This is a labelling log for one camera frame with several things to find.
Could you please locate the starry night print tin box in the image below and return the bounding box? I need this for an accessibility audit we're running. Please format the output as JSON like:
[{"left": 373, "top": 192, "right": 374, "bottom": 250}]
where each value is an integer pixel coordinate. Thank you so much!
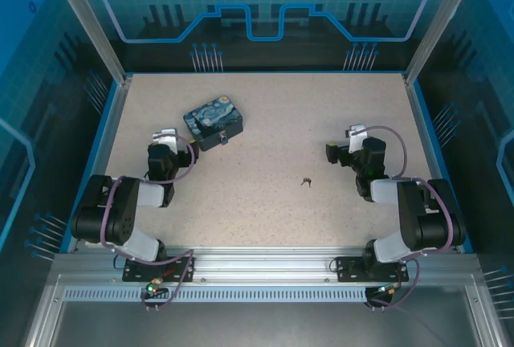
[{"left": 182, "top": 95, "right": 247, "bottom": 153}]

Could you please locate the blue table edge strip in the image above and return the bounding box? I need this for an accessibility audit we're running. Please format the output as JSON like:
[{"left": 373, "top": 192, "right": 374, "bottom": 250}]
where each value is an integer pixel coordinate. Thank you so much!
[
  {"left": 412, "top": 80, "right": 475, "bottom": 254},
  {"left": 59, "top": 80, "right": 121, "bottom": 254}
]

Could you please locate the metal lower tray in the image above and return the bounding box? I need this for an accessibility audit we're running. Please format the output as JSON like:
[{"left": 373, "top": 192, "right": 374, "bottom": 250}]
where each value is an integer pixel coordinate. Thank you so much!
[{"left": 23, "top": 274, "right": 497, "bottom": 347}]

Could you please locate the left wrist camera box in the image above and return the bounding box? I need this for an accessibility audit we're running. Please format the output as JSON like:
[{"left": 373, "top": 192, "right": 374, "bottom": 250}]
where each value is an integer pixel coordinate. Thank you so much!
[{"left": 151, "top": 127, "right": 178, "bottom": 153}]

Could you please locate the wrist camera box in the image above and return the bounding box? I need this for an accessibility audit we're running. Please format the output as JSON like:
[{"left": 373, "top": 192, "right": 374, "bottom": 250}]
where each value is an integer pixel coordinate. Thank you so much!
[
  {"left": 151, "top": 127, "right": 178, "bottom": 153},
  {"left": 345, "top": 124, "right": 369, "bottom": 154}
]

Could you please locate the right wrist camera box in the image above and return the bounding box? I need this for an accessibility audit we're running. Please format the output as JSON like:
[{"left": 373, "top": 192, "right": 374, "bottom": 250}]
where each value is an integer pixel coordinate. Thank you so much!
[{"left": 345, "top": 124, "right": 369, "bottom": 154}]

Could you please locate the aluminium side rail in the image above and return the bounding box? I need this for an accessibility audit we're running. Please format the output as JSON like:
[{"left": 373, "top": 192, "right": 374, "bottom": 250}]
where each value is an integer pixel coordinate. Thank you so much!
[
  {"left": 66, "top": 76, "right": 133, "bottom": 254},
  {"left": 404, "top": 76, "right": 463, "bottom": 254}
]

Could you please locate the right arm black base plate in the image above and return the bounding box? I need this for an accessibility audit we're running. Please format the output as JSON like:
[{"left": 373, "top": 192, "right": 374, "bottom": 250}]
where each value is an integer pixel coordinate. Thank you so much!
[{"left": 335, "top": 256, "right": 410, "bottom": 283}]

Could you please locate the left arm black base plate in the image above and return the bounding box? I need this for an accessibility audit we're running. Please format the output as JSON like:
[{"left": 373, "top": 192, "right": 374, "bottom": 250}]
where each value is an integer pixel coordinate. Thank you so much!
[{"left": 122, "top": 255, "right": 197, "bottom": 283}]

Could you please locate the long aluminium mounting rail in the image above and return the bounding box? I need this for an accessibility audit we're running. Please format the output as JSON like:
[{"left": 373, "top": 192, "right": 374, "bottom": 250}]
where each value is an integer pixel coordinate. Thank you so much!
[{"left": 51, "top": 247, "right": 481, "bottom": 286}]

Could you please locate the aluminium frame post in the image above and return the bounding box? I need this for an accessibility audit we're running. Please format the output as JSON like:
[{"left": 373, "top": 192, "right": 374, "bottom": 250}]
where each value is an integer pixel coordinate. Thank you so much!
[
  {"left": 403, "top": 0, "right": 485, "bottom": 85},
  {"left": 44, "top": 0, "right": 134, "bottom": 85}
]

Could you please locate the slotted grey cable duct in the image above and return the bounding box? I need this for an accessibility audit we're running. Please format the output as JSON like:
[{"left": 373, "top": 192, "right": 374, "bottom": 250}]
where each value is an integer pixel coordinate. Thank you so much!
[{"left": 63, "top": 287, "right": 369, "bottom": 302}]

